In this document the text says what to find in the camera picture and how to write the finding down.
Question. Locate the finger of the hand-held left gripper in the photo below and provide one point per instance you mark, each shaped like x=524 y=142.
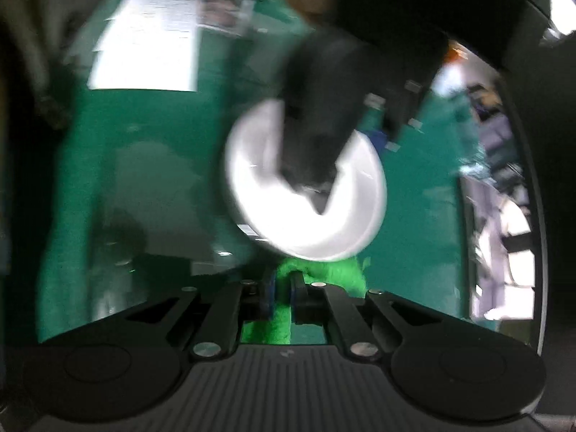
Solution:
x=310 y=177
x=378 y=141

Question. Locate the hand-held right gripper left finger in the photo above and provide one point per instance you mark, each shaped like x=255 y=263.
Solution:
x=269 y=297

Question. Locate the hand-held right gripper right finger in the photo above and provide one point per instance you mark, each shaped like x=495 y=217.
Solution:
x=294 y=297

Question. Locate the green cleaning cloth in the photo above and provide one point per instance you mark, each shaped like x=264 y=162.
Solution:
x=333 y=274

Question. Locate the white bowl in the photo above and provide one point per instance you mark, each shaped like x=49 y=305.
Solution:
x=355 y=207

